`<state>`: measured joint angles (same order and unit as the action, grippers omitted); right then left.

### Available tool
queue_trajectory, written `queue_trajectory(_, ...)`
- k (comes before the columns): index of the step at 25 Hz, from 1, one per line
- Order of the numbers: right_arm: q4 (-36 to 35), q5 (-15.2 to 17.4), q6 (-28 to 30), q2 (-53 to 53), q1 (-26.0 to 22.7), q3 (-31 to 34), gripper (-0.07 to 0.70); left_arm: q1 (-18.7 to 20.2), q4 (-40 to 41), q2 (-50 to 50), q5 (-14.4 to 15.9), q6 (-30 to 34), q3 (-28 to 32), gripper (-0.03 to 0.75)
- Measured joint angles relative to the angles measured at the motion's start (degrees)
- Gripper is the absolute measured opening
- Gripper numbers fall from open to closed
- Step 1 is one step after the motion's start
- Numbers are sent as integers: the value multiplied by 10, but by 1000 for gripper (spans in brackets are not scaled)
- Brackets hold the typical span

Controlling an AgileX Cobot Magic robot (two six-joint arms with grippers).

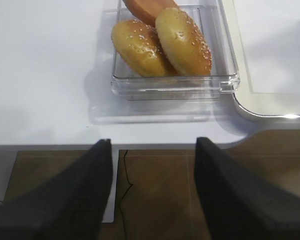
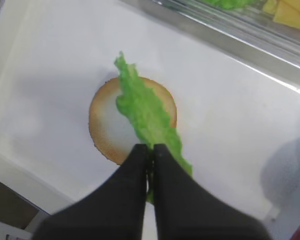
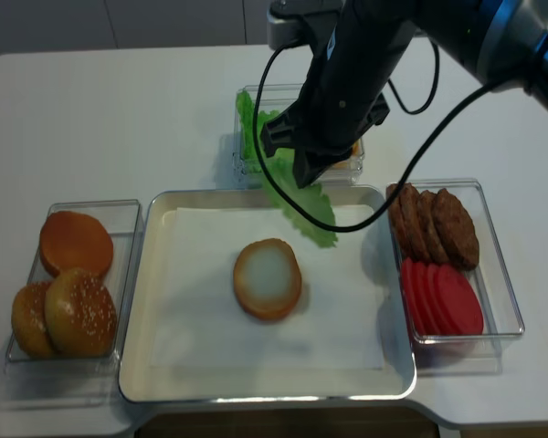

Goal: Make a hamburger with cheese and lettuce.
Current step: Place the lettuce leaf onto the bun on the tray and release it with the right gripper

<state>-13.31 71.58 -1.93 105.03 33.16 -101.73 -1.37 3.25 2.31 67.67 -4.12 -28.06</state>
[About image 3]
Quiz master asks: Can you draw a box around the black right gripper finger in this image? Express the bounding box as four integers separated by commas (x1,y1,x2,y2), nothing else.
293,147,353,189

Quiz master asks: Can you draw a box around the toasted bun bottom on tray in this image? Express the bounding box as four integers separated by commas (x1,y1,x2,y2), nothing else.
233,238,302,321

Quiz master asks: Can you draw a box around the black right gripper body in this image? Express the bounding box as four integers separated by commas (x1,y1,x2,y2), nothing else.
261,1,417,157

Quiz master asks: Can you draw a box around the red tomato slice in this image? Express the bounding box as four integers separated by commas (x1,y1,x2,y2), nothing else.
435,266,484,336
426,264,448,336
413,262,439,336
401,257,427,336

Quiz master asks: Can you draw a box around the sesame bun top right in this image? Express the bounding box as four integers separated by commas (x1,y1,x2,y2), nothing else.
45,268,118,358

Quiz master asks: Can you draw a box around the plain orange bun bottom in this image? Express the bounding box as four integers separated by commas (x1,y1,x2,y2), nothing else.
39,211,113,278

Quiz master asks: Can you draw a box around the white metal tray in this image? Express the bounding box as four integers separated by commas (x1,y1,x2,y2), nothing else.
119,190,416,403

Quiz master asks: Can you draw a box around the brown meat patty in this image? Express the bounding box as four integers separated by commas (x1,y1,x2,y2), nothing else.
388,197,416,260
398,183,432,263
416,190,449,265
431,188,480,270

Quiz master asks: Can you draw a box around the green lettuce leaf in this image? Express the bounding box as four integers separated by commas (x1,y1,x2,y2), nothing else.
255,108,339,250

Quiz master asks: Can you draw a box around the green lettuce pile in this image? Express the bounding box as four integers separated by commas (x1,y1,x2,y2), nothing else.
236,89,261,174

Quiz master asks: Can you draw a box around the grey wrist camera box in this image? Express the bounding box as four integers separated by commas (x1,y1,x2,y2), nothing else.
267,0,343,53

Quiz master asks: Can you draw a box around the clear patty tomato container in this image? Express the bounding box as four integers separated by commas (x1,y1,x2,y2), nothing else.
388,180,525,375

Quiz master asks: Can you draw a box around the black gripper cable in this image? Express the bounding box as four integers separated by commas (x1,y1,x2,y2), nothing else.
254,17,548,233

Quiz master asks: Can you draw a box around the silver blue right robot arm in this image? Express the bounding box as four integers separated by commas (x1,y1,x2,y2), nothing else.
259,1,548,187

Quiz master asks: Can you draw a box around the clear plastic bun container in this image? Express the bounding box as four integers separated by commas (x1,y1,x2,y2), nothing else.
4,198,143,377

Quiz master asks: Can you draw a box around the clear lettuce cheese container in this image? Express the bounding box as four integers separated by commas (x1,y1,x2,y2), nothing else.
233,84,364,187

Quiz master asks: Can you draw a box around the sesame bun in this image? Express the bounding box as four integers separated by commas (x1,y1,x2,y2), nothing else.
45,268,118,358
11,281,58,359

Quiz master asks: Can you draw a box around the sesame bun top left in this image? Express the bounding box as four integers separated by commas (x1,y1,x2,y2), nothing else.
11,281,58,359

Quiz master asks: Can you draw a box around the yellow cheese slice stack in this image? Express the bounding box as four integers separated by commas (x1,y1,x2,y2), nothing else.
332,140,364,171

